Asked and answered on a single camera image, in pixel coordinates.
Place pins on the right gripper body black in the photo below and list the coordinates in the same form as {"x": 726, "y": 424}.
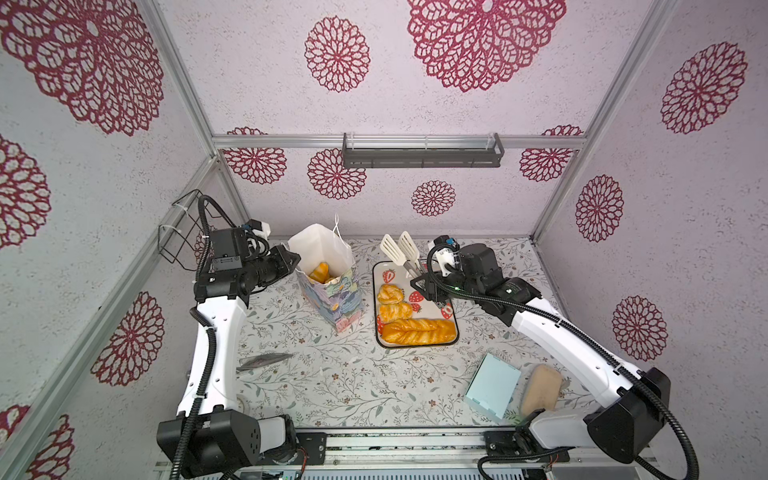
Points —
{"x": 454, "y": 285}

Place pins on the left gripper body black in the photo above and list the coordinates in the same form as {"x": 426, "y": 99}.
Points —
{"x": 267, "y": 268}

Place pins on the metal tongs with white tips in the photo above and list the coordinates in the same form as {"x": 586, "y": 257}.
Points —
{"x": 405, "y": 253}

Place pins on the floral paper bag white interior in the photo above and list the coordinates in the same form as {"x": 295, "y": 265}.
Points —
{"x": 339, "y": 301}

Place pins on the knotted bread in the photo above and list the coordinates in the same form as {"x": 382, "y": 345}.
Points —
{"x": 390, "y": 294}

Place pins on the bread roll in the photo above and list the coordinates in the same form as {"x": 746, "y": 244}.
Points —
{"x": 321, "y": 273}

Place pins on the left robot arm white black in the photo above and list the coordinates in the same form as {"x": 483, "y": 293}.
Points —
{"x": 208, "y": 434}

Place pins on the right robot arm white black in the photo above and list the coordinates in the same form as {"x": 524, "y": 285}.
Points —
{"x": 633, "y": 404}

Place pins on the flaky pastry bread left front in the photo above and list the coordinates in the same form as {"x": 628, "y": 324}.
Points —
{"x": 388, "y": 313}

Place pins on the long braided bread loaf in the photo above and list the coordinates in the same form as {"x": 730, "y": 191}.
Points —
{"x": 419, "y": 332}

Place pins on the white tray with black rim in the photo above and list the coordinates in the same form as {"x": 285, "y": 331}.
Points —
{"x": 386, "y": 272}

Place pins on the mint green box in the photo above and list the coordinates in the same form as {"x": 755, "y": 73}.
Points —
{"x": 492, "y": 387}

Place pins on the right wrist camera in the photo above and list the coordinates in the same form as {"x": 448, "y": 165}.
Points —
{"x": 446, "y": 254}

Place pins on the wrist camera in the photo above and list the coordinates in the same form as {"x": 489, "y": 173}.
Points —
{"x": 446, "y": 254}
{"x": 232, "y": 248}

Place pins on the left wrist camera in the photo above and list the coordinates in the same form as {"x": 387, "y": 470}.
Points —
{"x": 232, "y": 248}

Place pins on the black wire wall rack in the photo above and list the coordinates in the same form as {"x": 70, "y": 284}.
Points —
{"x": 178, "y": 240}

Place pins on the black wall shelf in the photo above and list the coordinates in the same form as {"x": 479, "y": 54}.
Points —
{"x": 423, "y": 157}

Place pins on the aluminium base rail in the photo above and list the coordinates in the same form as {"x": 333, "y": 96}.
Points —
{"x": 431, "y": 453}

